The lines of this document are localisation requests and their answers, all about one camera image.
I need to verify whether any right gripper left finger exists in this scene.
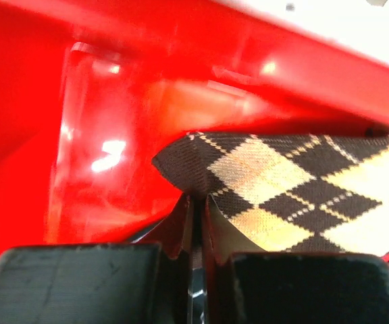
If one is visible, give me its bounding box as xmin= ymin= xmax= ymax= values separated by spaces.
xmin=0 ymin=195 xmax=194 ymax=323

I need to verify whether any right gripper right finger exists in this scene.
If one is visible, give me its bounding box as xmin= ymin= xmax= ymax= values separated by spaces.
xmin=203 ymin=197 xmax=389 ymax=323

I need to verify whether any brown argyle sock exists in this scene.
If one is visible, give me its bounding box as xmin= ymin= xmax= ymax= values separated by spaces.
xmin=152 ymin=132 xmax=389 ymax=257

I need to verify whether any red plastic tray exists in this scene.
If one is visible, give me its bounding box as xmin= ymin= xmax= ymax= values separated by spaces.
xmin=0 ymin=1 xmax=389 ymax=254

